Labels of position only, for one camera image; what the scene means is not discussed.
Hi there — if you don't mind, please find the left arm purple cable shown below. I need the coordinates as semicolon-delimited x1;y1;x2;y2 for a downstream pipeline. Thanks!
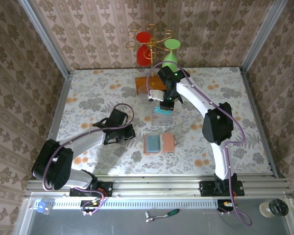
33;103;135;216

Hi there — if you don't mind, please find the red wine glass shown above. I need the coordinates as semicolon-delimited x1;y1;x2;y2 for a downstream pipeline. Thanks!
136;31;152;67

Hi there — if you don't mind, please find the aluminium frame side rail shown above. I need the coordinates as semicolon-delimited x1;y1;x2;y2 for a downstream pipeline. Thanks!
36;70;74;179
239;68;279;178

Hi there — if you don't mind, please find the black power connector block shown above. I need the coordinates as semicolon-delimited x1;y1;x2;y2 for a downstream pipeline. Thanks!
80;199;102;213
217;199;236;213

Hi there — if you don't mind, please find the blue VIP credit card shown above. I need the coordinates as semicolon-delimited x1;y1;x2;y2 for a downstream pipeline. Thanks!
146;135;162;153

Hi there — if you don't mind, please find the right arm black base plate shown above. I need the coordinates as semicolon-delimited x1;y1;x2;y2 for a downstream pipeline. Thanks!
199;180;245;197

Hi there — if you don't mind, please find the gold wire rack wooden base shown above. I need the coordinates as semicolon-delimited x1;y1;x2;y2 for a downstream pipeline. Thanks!
126;23;174;94

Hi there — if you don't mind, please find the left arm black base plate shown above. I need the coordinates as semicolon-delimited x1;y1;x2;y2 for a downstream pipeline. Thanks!
70;181;113;197

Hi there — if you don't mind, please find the blue plastic connector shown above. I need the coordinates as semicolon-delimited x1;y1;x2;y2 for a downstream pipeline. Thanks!
35;199;55;215

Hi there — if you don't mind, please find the teal credit card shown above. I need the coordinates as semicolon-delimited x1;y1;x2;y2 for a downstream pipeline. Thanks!
154;107;172;116

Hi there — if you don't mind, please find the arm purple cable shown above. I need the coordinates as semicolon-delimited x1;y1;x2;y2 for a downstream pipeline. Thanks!
147;62;253;227
33;103;135;216

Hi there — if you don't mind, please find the white slotted cable duct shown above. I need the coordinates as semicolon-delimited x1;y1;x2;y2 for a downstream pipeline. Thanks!
34;199;219;209

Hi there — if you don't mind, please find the aluminium frame post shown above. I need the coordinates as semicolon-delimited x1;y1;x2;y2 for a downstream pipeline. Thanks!
240;0;289;74
19;0;72;77

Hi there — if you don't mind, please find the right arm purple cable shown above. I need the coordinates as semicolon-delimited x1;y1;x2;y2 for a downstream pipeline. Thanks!
147;62;253;227

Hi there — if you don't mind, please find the tan leather card holder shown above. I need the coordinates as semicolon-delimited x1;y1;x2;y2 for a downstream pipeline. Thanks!
143;133;176;155

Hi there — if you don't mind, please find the aluminium frame cross rail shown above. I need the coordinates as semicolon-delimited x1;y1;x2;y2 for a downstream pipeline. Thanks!
24;175;292;198

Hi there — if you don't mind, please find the green handled ratchet wrench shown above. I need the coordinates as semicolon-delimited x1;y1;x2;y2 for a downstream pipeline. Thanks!
145;209;180;223

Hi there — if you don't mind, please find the clear acrylic card stand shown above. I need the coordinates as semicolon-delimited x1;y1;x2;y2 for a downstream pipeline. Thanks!
151;107;176;127

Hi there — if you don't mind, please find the green wine glass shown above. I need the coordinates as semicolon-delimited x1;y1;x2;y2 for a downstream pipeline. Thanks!
161;38;181;70

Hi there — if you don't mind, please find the grey metal shelf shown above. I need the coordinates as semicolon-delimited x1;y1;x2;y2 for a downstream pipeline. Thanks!
13;192;294;235

